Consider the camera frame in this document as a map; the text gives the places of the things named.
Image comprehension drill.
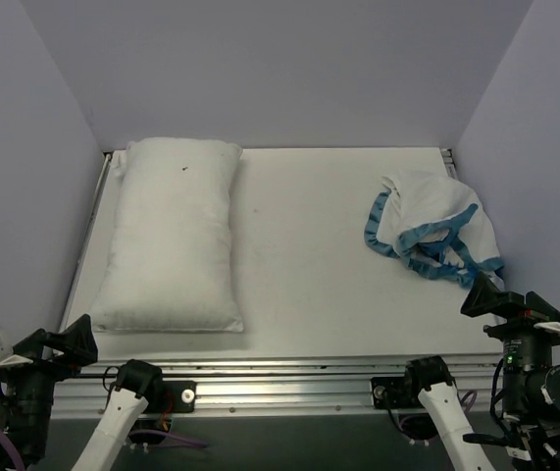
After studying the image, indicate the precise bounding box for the blue ruffled pillowcase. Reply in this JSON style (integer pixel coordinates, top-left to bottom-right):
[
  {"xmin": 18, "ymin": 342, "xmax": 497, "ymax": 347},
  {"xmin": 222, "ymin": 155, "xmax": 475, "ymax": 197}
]
[{"xmin": 364, "ymin": 170, "xmax": 505, "ymax": 289}]

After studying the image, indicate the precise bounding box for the white pillow insert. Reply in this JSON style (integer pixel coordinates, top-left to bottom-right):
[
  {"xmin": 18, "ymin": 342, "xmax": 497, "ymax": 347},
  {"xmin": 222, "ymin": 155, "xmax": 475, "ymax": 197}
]
[{"xmin": 89, "ymin": 137, "xmax": 243, "ymax": 333}]

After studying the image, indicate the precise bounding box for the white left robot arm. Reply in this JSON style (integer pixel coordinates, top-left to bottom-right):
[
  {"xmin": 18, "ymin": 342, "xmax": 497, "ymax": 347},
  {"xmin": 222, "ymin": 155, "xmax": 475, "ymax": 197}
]
[{"xmin": 0, "ymin": 314, "xmax": 164, "ymax": 470}]

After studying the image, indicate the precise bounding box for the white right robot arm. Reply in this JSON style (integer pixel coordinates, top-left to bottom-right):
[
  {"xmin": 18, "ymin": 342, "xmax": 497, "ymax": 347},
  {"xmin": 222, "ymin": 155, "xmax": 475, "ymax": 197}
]
[{"xmin": 400, "ymin": 274, "xmax": 560, "ymax": 470}]

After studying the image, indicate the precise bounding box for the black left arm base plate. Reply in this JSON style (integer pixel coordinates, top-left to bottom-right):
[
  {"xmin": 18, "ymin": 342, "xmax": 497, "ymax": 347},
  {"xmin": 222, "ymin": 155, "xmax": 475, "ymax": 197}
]
[{"xmin": 158, "ymin": 380, "xmax": 197, "ymax": 414}]

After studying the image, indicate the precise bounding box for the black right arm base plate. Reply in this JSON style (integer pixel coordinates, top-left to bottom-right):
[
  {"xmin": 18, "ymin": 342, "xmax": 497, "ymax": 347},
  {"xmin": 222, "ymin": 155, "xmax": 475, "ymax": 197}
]
[{"xmin": 370, "ymin": 376, "xmax": 422, "ymax": 410}]

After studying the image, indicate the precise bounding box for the aluminium right side rail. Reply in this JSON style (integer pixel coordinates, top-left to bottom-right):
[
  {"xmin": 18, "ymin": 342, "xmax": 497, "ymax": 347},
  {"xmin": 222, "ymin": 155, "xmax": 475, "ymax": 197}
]
[{"xmin": 440, "ymin": 148, "xmax": 458, "ymax": 180}]

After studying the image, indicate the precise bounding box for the aluminium table edge rail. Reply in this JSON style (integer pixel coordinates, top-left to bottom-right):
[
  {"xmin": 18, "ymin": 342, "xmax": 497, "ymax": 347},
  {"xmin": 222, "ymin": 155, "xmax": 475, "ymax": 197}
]
[{"xmin": 58, "ymin": 151, "xmax": 113, "ymax": 331}]

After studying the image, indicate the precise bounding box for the aluminium front frame rail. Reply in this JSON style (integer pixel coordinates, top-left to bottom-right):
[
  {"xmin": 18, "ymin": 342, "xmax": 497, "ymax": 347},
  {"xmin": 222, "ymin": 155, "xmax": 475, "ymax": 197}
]
[{"xmin": 53, "ymin": 353, "xmax": 499, "ymax": 420}]

